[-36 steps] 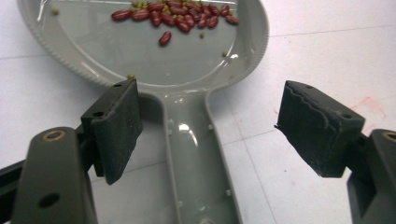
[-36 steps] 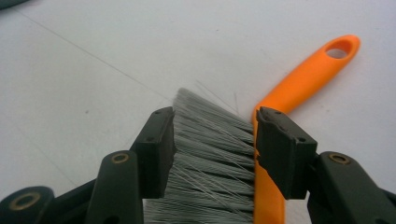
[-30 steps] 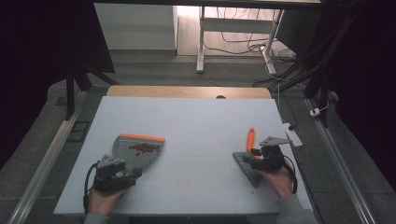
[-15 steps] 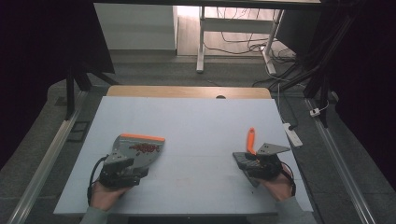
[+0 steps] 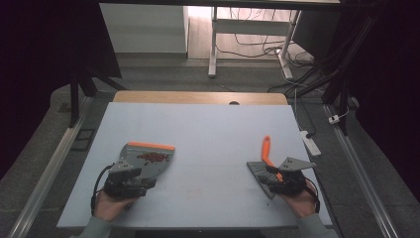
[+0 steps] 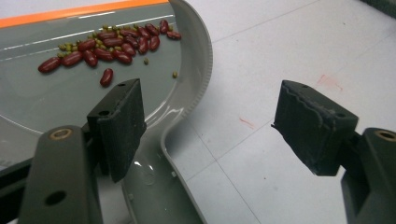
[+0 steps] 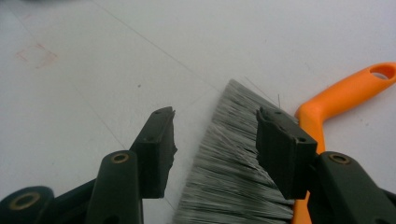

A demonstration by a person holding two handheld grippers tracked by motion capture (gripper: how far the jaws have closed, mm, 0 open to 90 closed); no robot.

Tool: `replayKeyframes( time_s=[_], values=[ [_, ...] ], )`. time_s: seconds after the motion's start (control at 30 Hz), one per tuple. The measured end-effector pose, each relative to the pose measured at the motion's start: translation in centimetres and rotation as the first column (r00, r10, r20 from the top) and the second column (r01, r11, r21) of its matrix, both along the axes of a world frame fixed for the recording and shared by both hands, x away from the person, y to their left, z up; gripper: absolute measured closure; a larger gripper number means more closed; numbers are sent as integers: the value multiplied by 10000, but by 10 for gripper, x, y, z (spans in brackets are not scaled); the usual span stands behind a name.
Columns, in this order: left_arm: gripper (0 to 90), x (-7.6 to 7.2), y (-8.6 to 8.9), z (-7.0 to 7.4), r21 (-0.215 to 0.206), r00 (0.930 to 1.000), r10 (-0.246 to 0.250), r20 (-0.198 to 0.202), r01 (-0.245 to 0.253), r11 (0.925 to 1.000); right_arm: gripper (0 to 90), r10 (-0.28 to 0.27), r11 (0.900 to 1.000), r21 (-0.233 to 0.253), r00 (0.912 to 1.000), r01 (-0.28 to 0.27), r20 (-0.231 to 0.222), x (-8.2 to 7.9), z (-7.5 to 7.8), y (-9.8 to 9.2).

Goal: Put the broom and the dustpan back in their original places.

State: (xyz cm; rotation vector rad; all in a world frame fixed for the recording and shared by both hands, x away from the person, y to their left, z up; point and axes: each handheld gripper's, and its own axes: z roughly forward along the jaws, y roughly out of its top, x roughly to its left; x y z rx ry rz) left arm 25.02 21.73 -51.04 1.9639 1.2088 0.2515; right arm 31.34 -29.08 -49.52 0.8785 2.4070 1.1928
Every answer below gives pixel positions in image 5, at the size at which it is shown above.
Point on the small white plug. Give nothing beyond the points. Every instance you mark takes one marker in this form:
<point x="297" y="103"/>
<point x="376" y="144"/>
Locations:
<point x="334" y="119"/>

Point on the white power strip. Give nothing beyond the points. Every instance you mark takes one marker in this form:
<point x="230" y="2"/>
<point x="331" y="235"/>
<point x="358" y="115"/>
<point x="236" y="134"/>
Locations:
<point x="310" y="142"/>

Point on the person's right hand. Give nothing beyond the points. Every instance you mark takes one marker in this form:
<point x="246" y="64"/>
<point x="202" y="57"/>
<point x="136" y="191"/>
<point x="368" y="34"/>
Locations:
<point x="300" y="203"/>

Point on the black curtain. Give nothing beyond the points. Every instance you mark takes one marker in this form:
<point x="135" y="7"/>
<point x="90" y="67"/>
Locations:
<point x="39" y="66"/>
<point x="386" y="82"/>

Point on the black tripod stand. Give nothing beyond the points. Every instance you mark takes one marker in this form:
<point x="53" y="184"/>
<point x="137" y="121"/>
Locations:
<point x="85" y="86"/>

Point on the white desk frame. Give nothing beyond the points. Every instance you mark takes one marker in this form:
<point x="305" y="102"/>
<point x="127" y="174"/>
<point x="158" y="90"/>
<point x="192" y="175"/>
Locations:
<point x="251" y="26"/>

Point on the person's left hand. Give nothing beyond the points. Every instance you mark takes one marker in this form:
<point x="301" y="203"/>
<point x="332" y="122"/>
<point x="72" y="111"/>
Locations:
<point x="110" y="206"/>

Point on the aluminium floor rail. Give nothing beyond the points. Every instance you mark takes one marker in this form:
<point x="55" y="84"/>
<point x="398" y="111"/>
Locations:
<point x="363" y="178"/>
<point x="49" y="168"/>

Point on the pile of red beans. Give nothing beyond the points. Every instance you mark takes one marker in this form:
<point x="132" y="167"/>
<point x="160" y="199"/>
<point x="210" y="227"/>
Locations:
<point x="153" y="157"/>

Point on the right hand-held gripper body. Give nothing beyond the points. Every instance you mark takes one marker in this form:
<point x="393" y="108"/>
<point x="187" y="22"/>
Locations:
<point x="290" y="178"/>

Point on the grey dustpan with orange edge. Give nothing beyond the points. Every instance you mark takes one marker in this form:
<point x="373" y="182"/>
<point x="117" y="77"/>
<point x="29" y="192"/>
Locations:
<point x="152" y="165"/>

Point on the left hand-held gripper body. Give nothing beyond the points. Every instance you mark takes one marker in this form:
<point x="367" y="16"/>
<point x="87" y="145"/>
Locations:
<point x="120" y="181"/>

